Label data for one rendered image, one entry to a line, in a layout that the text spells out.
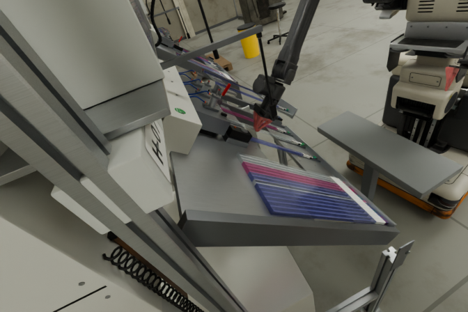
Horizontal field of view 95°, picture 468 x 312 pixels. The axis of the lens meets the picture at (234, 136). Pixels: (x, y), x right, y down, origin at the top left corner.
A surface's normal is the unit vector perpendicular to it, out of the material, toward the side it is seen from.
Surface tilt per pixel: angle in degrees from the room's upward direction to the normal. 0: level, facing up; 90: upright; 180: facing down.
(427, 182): 0
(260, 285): 0
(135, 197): 90
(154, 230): 90
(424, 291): 0
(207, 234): 90
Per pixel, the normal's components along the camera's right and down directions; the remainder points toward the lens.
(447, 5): -0.76, 0.62
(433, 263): -0.26, -0.76
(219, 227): 0.33, 0.51
